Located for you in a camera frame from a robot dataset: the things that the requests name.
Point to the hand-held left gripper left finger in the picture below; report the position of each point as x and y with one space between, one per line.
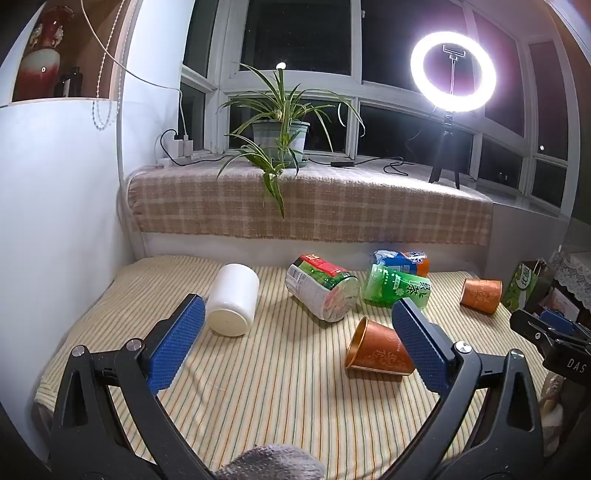
178 341

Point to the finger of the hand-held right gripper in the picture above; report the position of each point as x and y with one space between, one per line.
531 326
561 322

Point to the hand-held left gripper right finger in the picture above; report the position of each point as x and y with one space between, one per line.
420 346

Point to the orange patterned paper cup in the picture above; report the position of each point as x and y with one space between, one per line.
376 350
482 295

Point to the white plastic cup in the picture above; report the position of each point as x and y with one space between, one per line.
231 300

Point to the green red label noodle cup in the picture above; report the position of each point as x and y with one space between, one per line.
316 288

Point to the green paper bag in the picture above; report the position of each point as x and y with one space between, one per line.
521 286

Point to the beige cloth bundle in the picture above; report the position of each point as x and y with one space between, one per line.
551 401

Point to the white lace cloth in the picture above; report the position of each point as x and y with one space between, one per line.
572 272

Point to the green tea bottle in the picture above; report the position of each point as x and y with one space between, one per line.
392 286

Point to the blue orange packet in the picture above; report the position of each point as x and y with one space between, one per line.
401 261

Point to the striped yellow cloth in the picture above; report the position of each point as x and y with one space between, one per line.
277 392

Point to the grey knit cloth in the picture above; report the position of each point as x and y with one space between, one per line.
272 464

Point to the checked beige cloth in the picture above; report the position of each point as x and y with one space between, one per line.
351 207

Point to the white power strip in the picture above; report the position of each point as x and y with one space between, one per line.
165 161

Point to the white charger plug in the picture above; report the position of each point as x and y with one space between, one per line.
187 146
177 146

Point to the black tripod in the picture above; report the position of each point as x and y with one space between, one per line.
445 147

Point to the potted spider plant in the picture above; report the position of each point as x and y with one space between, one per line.
279 136

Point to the dark bottle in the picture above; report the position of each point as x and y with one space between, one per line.
71 85

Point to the red white vase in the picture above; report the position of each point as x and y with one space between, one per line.
41 64

